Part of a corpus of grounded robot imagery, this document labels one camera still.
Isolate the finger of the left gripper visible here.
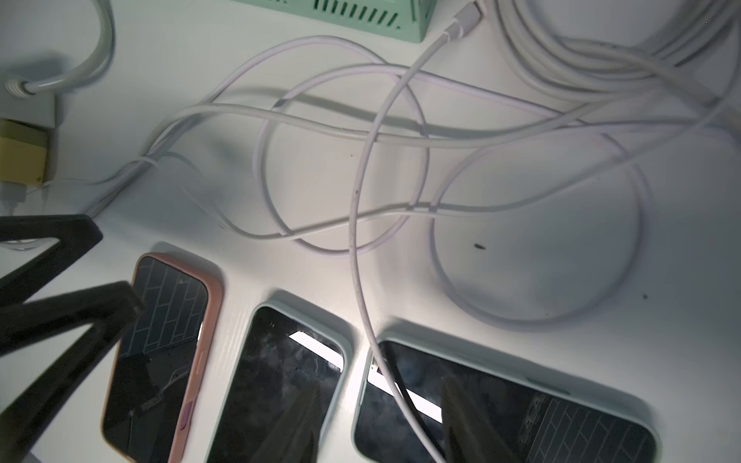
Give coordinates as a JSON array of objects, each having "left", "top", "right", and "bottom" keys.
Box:
[{"left": 1, "top": 214, "right": 145, "bottom": 462}]

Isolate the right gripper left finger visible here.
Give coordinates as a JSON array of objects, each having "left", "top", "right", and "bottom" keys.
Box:
[{"left": 254, "top": 382, "right": 323, "bottom": 463}]

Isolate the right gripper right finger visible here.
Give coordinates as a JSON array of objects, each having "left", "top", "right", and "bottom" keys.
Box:
[{"left": 441, "top": 378, "right": 520, "bottom": 463}]

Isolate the phone with green case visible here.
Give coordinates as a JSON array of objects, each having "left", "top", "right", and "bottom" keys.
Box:
[{"left": 379, "top": 341, "right": 659, "bottom": 462}]

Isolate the phone with orange case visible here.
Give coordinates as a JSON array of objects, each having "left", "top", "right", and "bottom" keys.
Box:
[{"left": 102, "top": 253, "right": 224, "bottom": 462}]

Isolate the black phone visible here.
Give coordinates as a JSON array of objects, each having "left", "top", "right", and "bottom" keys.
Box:
[{"left": 206, "top": 297, "right": 354, "bottom": 462}]

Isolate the white power strip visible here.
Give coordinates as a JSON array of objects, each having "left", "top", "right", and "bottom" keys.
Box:
[{"left": 1, "top": 78, "right": 56, "bottom": 187}]

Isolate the green file organizer rack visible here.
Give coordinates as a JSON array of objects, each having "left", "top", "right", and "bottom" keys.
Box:
[{"left": 243, "top": 0, "right": 437, "bottom": 44}]

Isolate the grey power strip cord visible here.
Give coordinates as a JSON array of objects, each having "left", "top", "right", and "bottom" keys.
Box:
[{"left": 5, "top": 0, "right": 115, "bottom": 98}]

